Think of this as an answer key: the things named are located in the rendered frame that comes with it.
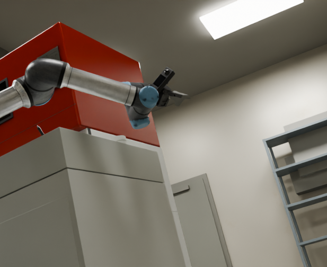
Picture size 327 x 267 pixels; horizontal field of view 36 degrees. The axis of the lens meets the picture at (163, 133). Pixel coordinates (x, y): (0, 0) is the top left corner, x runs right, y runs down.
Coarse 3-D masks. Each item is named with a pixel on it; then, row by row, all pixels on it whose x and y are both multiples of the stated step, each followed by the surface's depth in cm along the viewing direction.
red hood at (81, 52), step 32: (64, 32) 258; (0, 64) 277; (96, 64) 274; (128, 64) 307; (64, 96) 247; (96, 96) 261; (0, 128) 268; (32, 128) 255; (96, 128) 250; (128, 128) 277
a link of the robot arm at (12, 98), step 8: (16, 80) 183; (24, 80) 182; (8, 88) 182; (16, 88) 182; (24, 88) 181; (32, 88) 181; (0, 96) 179; (8, 96) 180; (16, 96) 181; (24, 96) 182; (32, 96) 183; (40, 96) 185; (48, 96) 189; (0, 104) 178; (8, 104) 180; (16, 104) 182; (24, 104) 184; (32, 104) 186; (40, 104) 192; (0, 112) 179; (8, 112) 182
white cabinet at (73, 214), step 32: (32, 192) 169; (64, 192) 161; (96, 192) 171; (128, 192) 188; (160, 192) 209; (0, 224) 174; (32, 224) 166; (64, 224) 159; (96, 224) 165; (128, 224) 180; (160, 224) 199; (0, 256) 171; (32, 256) 164; (64, 256) 157; (96, 256) 158; (128, 256) 173; (160, 256) 190
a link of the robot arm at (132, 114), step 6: (126, 108) 197; (132, 108) 191; (132, 114) 193; (138, 114) 190; (132, 120) 194; (138, 120) 193; (144, 120) 194; (132, 126) 195; (138, 126) 195; (144, 126) 198
